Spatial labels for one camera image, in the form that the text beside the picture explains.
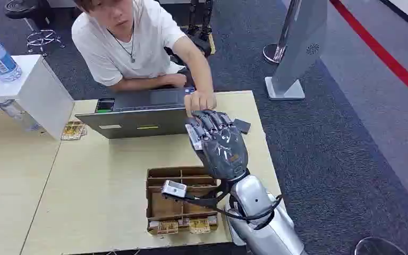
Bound white box stand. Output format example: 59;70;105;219
0;54;75;141

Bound empty clear plastic bottle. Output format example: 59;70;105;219
0;99;41;132

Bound dark card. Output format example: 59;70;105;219
232;118;252;135

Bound black robot legs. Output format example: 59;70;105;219
184;0;215;58

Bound black smartphone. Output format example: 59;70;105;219
95;98;116;114

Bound grey kiosk stand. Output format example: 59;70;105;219
264;0;328;101

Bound grey laptop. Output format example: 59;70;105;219
75;87;196;140

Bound yellow printed card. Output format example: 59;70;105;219
189;218;211;235
156;220;179;236

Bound person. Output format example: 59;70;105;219
71;0;218;117

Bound stack of yellow cards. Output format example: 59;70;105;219
61;121;88;141

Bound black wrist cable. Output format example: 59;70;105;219
161;191;283;231

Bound black stool chrome base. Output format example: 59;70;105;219
3;0;66;57

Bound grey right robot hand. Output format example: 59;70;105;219
184;109;250;182

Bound round dark stool seat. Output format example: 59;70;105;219
354;236;407;255

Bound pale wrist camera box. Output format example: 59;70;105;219
161;180;188;199

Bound wooden card box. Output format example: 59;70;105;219
146;166;223;236

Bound chrome stanchion post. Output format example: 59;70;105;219
262;0;302;65

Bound person's hand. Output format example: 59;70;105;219
184;90;218;117

